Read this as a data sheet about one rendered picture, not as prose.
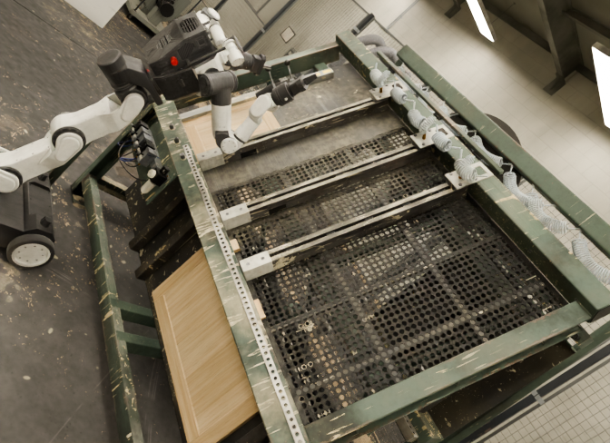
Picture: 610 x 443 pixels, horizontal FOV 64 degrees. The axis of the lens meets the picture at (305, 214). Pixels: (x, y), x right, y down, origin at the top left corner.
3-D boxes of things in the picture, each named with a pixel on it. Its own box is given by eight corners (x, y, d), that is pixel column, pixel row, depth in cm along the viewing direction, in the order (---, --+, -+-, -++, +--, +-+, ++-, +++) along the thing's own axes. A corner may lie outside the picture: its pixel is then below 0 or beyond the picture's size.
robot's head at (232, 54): (226, 63, 226) (243, 55, 226) (217, 45, 227) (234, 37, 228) (228, 70, 232) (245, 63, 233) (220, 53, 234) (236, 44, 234)
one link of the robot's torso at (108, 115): (44, 142, 215) (132, 87, 214) (43, 119, 226) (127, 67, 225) (69, 162, 227) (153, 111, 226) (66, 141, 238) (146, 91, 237)
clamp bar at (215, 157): (198, 162, 254) (186, 126, 236) (398, 95, 277) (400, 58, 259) (203, 173, 248) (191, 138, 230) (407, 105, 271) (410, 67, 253)
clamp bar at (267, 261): (241, 267, 208) (229, 232, 190) (476, 177, 231) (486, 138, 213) (248, 285, 202) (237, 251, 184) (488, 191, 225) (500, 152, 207)
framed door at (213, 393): (154, 293, 259) (151, 292, 258) (226, 229, 246) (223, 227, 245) (195, 461, 203) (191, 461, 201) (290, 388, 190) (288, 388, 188)
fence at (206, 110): (181, 120, 280) (179, 113, 277) (330, 73, 298) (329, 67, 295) (182, 124, 276) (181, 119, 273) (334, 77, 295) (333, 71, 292)
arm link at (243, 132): (260, 128, 223) (235, 159, 229) (259, 120, 232) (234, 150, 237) (242, 114, 218) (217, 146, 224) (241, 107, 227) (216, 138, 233)
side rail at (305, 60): (174, 104, 300) (169, 90, 292) (336, 55, 321) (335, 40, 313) (176, 110, 296) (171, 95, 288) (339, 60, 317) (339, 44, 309)
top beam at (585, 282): (335, 47, 317) (334, 33, 309) (349, 43, 319) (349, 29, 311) (587, 324, 179) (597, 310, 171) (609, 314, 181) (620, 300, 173)
